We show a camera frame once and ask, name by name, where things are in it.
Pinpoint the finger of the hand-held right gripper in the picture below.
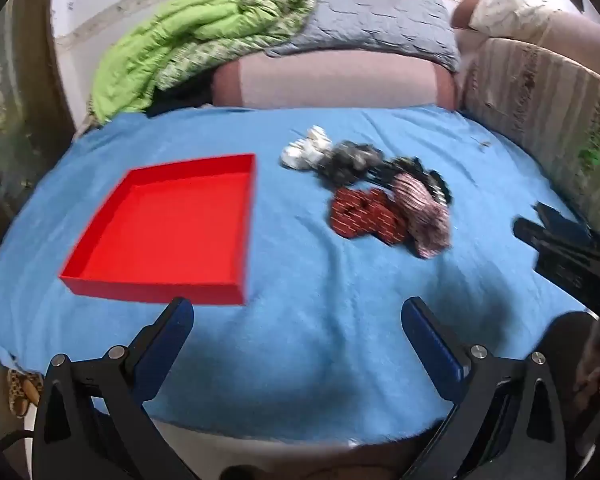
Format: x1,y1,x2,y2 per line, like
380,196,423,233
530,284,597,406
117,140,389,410
534,202,592,242
512,216,600,263

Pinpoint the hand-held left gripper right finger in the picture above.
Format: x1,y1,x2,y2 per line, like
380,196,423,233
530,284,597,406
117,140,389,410
401,296,569,480

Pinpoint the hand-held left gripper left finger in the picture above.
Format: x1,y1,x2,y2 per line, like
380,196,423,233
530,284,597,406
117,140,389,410
32,296,196,480

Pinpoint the red shallow box tray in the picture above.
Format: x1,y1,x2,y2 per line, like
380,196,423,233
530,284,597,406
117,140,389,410
59,153,257,307

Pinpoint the pink striped scrunchie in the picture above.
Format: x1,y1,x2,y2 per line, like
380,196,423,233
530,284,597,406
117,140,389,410
392,172,452,260

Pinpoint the dark red patterned scrunchie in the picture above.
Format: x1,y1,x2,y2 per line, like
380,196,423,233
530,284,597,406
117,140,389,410
328,187,409,246

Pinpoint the black lace headband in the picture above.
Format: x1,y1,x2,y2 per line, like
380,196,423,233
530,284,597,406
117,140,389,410
366,156,454,207

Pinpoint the grey black scrunchie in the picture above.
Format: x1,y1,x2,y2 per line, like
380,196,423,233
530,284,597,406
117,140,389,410
317,141,382,187

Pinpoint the white patterned scrunchie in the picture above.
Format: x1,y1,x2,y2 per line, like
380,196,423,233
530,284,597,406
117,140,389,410
280,126,334,171

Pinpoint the striped sofa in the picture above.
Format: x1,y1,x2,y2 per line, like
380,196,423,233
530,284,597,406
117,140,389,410
452,0,600,227

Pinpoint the blue blanket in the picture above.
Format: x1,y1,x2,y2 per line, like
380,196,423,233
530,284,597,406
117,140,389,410
0,105,600,447

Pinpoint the leopard print slipper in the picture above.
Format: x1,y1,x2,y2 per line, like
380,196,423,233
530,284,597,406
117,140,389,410
7,369,45,419

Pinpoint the white patterned cloth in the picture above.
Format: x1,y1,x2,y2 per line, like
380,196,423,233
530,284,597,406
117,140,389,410
467,0,557,39

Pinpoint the dark cloth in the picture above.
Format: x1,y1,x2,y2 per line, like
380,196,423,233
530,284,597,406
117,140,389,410
147,87,216,117

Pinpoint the ornate glass door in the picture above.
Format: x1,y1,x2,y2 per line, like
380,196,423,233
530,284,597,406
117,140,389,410
0,7,77,246

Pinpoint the pink cushion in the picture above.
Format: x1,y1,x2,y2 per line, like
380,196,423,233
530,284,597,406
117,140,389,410
212,49,456,111

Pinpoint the grey quilted pillow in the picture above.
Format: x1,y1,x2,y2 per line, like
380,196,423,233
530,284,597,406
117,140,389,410
266,0,462,72

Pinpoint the green quilt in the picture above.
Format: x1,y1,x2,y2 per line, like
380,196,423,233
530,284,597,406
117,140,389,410
91,0,316,124

